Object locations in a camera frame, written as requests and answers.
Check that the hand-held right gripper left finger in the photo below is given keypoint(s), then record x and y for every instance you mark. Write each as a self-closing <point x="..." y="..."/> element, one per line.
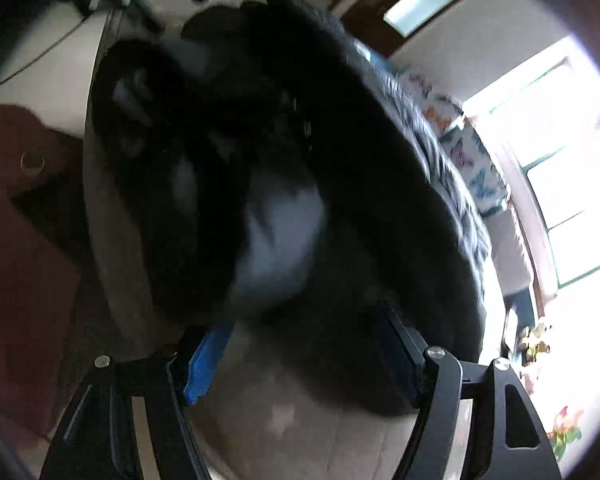
<point x="205" y="362"/>

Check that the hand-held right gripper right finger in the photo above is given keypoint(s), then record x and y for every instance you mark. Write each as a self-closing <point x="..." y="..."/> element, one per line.
<point x="399" y="355"/>

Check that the black down jacket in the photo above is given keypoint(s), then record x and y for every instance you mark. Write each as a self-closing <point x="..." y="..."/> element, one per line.
<point x="380" y="185"/>

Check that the green brown plush toy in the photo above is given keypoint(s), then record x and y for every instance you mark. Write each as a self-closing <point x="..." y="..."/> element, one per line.
<point x="535" y="342"/>

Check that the white cushion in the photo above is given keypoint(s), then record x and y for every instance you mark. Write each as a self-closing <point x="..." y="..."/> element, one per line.
<point x="510" y="255"/>

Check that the colourful pinwheel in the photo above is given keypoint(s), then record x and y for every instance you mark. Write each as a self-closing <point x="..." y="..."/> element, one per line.
<point x="566" y="432"/>

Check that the butterfly print cushion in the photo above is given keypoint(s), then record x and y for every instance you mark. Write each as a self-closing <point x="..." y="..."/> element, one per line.
<point x="472" y="175"/>
<point x="430" y="105"/>

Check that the green-framed window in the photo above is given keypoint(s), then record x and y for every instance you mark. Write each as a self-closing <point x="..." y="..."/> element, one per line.
<point x="575" y="200"/>

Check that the dark wooden door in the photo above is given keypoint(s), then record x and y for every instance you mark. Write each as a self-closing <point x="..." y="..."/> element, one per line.
<point x="430" y="0"/>

